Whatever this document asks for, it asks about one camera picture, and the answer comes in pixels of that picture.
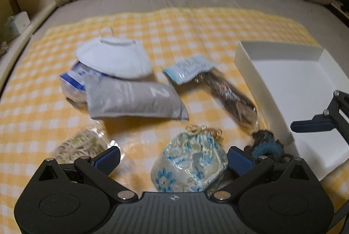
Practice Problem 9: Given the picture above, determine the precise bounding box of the light blue wet wipe packet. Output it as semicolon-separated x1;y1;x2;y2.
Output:
163;55;217;85

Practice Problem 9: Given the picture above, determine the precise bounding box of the small white box on shelf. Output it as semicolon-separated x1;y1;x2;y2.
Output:
1;11;31;42

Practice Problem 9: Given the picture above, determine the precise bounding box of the white face mask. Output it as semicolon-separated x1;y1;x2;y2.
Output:
75;35;153;80

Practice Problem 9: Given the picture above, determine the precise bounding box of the dark patterned item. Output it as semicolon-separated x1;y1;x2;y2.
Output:
194;69;258;131

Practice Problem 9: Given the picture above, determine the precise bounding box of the grey pouch with number 2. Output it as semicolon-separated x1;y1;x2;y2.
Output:
84;75;189;120

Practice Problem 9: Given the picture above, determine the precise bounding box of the white cardboard box tray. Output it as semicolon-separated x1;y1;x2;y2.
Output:
234;41;348;180

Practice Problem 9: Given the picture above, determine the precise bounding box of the yellow white checkered blanket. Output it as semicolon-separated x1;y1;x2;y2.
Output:
0;6;349;234

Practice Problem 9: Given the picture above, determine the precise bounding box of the blue white tissue pack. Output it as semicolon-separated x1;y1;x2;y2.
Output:
59;61;108;106

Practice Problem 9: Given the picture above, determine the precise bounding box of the blue brown crochet scrunchie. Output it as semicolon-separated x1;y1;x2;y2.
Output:
244;129;293;163

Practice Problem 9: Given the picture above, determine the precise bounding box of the bag of rubber bands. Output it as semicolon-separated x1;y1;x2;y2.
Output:
51;125;120;164

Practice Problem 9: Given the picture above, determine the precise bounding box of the floral satin drawstring pouch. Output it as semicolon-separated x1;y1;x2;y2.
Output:
150;125;228;193

